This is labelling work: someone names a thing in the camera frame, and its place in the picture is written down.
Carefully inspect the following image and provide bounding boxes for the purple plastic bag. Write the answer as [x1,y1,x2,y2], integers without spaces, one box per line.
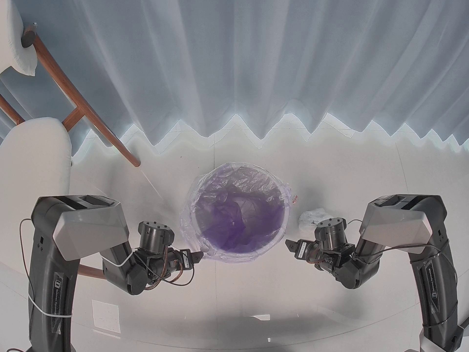
[180,162,294,264]

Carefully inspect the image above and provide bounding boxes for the clear plastic wrapper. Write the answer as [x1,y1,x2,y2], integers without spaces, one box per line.
[298,208,335,236]

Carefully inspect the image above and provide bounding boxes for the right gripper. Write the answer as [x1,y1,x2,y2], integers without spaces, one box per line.
[285,238,323,265]

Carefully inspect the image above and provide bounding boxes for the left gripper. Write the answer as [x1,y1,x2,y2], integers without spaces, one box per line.
[165,249,204,275]

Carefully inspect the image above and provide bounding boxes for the white trash bin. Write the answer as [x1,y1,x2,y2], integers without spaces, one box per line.
[191,164,290,256]

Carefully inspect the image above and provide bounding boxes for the white padded wooden chair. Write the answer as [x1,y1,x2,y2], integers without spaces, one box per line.
[0,0,141,280]

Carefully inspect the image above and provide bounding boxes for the pale blue curtain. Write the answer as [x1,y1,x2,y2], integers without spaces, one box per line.
[0,0,469,157]

